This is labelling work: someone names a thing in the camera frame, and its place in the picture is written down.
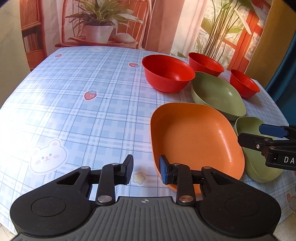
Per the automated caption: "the small green dish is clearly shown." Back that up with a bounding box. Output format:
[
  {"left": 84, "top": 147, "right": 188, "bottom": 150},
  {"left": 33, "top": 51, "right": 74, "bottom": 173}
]
[{"left": 234, "top": 116, "right": 283, "bottom": 183}]

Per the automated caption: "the medium red bowl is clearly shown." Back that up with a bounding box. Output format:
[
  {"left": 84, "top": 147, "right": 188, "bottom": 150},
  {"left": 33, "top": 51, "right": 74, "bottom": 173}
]
[{"left": 188, "top": 52, "right": 224, "bottom": 77}]

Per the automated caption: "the orange dish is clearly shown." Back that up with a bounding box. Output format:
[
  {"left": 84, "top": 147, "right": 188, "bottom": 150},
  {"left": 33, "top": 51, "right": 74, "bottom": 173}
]
[{"left": 149, "top": 102, "right": 245, "bottom": 180}]

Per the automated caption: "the teal curtain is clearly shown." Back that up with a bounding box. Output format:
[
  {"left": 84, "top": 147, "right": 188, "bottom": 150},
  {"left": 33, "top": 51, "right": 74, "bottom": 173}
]
[{"left": 266, "top": 36, "right": 295, "bottom": 125}]

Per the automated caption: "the small red bowl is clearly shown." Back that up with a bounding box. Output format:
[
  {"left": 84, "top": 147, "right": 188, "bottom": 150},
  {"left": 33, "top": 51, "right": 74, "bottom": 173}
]
[{"left": 230, "top": 69, "right": 260, "bottom": 98}]

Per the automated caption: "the large green dish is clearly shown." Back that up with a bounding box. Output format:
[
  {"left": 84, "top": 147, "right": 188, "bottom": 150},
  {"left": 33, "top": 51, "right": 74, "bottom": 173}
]
[{"left": 191, "top": 72, "right": 246, "bottom": 121}]

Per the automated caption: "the large red bowl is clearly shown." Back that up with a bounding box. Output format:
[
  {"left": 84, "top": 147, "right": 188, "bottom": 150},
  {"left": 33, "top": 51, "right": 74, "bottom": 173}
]
[{"left": 142, "top": 54, "right": 196, "bottom": 93}]

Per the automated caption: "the printed backdrop cloth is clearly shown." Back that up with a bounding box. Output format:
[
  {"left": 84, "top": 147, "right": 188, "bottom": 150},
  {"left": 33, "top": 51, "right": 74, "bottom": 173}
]
[{"left": 20, "top": 1, "right": 272, "bottom": 72}]

